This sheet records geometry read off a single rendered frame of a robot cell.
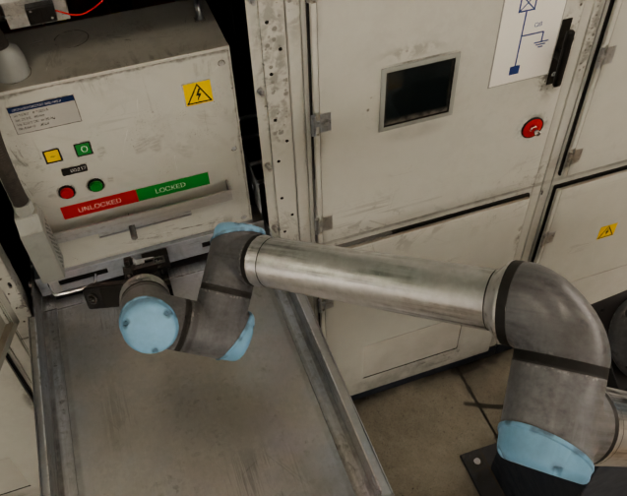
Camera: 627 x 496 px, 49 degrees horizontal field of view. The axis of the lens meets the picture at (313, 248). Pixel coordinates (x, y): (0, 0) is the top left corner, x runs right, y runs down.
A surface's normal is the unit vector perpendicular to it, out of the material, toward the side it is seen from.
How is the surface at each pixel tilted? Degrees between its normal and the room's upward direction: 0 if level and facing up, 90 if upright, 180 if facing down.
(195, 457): 0
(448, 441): 0
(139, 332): 58
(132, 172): 90
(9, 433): 90
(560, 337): 32
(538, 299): 21
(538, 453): 40
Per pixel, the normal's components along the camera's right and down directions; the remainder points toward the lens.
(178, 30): -0.03, -0.68
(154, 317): 0.18, 0.25
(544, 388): -0.50, -0.20
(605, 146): 0.32, 0.68
